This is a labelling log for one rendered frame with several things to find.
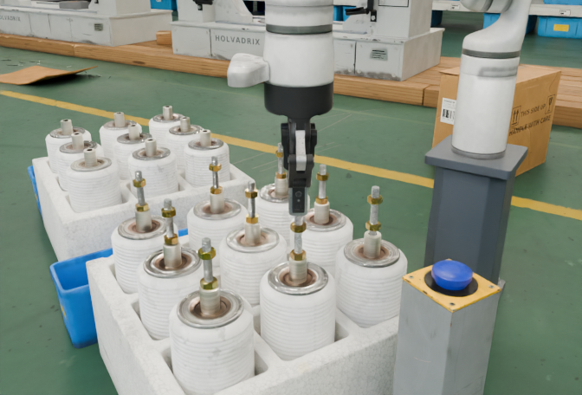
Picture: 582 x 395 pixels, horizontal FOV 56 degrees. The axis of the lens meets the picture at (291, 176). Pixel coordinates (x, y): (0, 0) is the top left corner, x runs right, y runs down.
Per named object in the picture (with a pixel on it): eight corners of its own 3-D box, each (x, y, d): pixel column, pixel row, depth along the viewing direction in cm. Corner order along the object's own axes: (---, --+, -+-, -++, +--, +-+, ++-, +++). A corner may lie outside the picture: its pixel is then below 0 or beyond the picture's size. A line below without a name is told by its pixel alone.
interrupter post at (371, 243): (378, 250, 76) (379, 229, 74) (382, 259, 73) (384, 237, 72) (360, 251, 75) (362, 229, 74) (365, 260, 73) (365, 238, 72)
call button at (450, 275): (449, 271, 59) (451, 255, 58) (479, 289, 56) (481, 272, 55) (422, 282, 57) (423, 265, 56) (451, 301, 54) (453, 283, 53)
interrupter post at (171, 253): (159, 266, 72) (158, 243, 71) (173, 258, 74) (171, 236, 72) (173, 271, 71) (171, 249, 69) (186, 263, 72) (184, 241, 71)
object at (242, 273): (211, 352, 83) (204, 246, 76) (248, 318, 91) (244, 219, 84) (265, 374, 78) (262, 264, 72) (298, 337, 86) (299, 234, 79)
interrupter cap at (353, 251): (391, 241, 78) (391, 236, 78) (406, 268, 71) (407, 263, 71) (339, 242, 78) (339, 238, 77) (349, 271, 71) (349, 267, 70)
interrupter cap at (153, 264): (131, 268, 71) (130, 264, 71) (173, 245, 77) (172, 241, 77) (172, 287, 67) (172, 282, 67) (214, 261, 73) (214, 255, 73)
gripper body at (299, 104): (338, 80, 55) (335, 168, 59) (329, 65, 63) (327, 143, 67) (263, 81, 55) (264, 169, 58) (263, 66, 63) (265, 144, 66)
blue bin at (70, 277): (208, 274, 116) (204, 223, 112) (231, 299, 108) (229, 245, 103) (58, 320, 101) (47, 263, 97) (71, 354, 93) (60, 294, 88)
